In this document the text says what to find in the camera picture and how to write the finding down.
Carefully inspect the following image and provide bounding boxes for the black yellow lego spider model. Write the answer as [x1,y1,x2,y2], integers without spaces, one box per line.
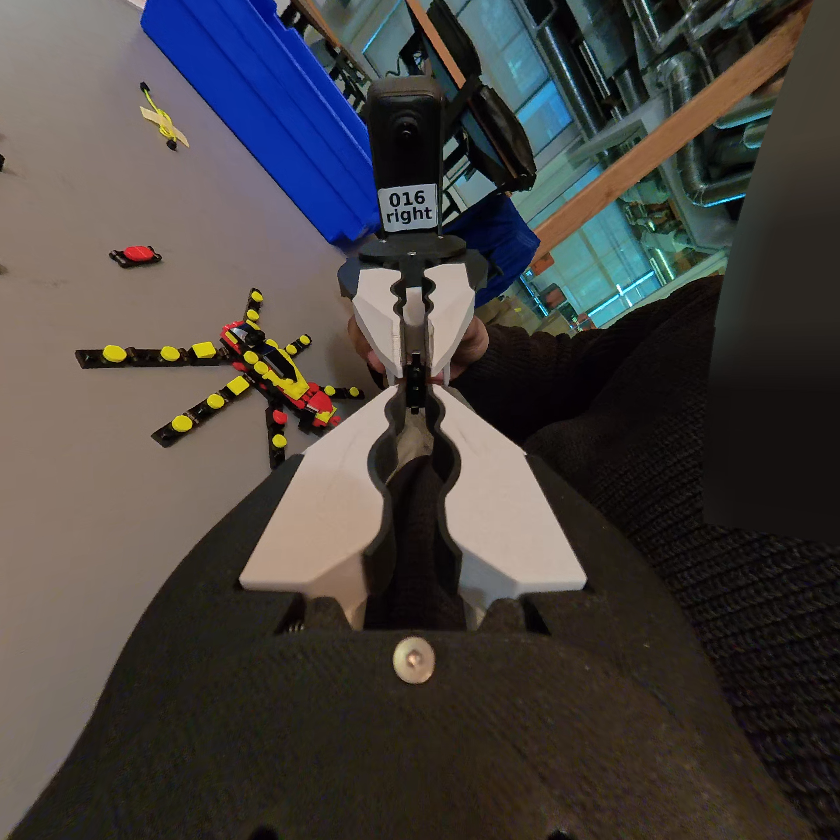
[75,287,365,470]

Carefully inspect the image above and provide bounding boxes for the pale yellow tape strip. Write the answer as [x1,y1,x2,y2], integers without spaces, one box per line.
[140,105,191,148]

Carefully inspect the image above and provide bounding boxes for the yellow elastic cord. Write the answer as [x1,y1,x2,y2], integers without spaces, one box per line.
[139,82,179,152]

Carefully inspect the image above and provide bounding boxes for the small black lego piece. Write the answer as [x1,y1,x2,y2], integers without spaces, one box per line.
[403,351,427,411]

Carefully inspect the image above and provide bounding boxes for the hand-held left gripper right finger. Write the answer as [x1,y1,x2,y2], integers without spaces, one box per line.
[430,388,587,627]

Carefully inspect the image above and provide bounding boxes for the wooden beam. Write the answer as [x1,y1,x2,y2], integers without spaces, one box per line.
[530,10,809,253]

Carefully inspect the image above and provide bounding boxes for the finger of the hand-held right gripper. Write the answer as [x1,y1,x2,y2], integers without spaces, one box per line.
[354,268,404,388]
[427,262,476,388]

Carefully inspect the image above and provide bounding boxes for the metal ventilation ducts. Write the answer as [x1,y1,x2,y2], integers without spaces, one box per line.
[525,0,788,204]

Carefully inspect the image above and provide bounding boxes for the person's right hand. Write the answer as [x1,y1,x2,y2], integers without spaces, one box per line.
[348,314,490,392]

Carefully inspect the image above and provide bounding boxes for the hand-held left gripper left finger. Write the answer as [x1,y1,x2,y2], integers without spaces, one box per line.
[239,387,404,631]

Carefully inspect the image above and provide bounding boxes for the person's right forearm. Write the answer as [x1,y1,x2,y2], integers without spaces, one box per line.
[453,274,726,460]

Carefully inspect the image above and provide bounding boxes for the blue plastic bin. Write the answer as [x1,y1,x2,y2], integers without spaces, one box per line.
[446,197,542,309]
[141,0,382,247]

